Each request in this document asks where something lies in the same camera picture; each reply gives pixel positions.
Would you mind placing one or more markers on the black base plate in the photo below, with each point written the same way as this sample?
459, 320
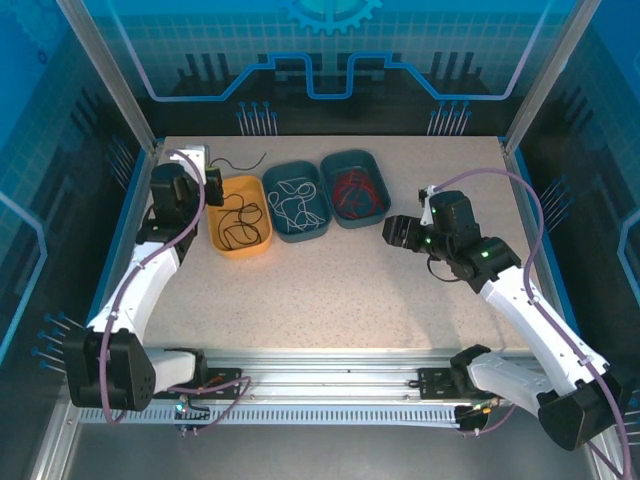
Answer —
432, 382
227, 377

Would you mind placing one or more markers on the orange plastic bin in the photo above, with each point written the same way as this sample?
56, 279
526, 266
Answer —
240, 187

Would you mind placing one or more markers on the teal plastic bin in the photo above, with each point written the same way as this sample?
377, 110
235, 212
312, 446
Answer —
360, 160
300, 239

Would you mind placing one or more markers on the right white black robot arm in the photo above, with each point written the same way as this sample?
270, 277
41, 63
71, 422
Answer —
540, 320

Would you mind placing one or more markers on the aluminium side rail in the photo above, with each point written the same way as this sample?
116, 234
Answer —
515, 165
147, 160

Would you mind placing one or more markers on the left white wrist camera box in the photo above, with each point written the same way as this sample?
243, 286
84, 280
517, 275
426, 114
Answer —
192, 155

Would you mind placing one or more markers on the black connector hub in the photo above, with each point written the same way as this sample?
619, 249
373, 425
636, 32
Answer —
472, 422
192, 422

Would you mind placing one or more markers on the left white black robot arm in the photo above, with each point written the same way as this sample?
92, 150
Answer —
135, 295

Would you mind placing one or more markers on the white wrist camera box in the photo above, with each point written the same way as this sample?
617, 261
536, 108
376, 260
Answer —
426, 205
192, 155

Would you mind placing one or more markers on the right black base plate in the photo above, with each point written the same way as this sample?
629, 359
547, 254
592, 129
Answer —
432, 382

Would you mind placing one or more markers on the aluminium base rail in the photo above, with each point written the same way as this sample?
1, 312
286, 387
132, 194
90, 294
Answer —
325, 372

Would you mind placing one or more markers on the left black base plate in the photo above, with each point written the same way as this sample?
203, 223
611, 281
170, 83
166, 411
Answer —
227, 377

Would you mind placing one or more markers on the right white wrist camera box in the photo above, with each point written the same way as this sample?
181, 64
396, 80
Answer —
426, 205

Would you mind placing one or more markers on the steel lower panel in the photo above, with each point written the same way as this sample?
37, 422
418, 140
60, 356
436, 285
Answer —
320, 455

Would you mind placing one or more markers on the aluminium frame post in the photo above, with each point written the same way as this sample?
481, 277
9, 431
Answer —
549, 75
112, 75

